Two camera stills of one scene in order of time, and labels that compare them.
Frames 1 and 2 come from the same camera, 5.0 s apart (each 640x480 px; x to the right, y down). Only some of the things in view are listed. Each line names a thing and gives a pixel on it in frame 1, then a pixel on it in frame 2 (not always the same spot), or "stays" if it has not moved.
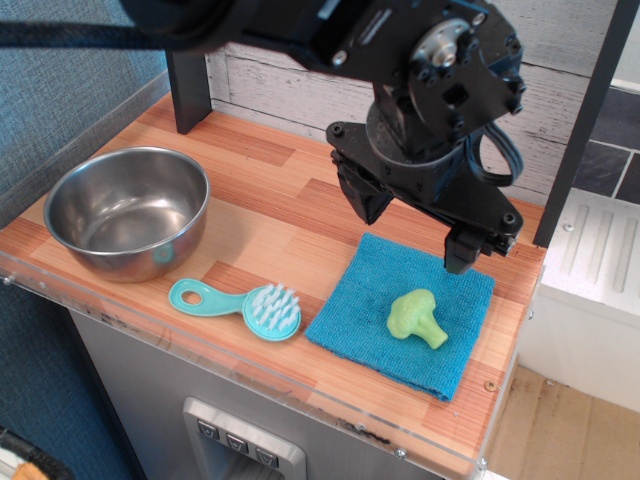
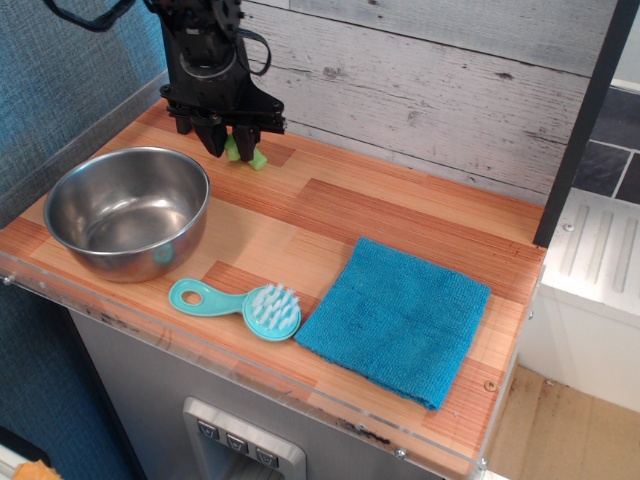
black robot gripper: (410, 151) to (209, 85)
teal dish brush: (271, 311) stays
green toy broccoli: (412, 314) to (257, 161)
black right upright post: (621, 24) stays
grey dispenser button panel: (227, 447) stays
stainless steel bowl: (128, 214) stays
